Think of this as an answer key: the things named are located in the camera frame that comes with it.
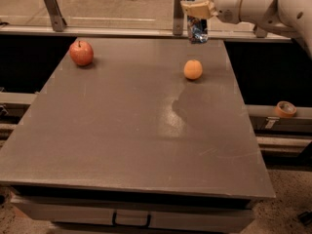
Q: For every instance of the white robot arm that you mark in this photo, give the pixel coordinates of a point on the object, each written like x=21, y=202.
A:
x=289, y=18

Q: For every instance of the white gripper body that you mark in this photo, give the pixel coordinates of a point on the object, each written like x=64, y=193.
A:
x=226, y=4

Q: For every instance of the grey drawer with handle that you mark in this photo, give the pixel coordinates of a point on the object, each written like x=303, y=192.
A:
x=79, y=216

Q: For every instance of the orange fruit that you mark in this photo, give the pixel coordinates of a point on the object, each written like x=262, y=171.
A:
x=193, y=69

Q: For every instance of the metal rail behind table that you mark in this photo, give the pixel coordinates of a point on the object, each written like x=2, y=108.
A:
x=233, y=36

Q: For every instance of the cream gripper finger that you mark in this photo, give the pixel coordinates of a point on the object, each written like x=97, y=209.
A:
x=199, y=9

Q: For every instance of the middle metal bracket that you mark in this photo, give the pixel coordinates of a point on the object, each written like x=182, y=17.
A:
x=178, y=20

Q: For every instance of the red apple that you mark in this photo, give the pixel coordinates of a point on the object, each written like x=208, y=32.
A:
x=81, y=52

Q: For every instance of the left metal bracket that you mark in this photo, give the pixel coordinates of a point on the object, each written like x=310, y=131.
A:
x=57, y=21

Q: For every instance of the orange tape roll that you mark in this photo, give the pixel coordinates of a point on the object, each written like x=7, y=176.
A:
x=285, y=109

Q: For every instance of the crushed blue silver can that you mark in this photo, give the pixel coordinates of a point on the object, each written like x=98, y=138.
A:
x=197, y=30

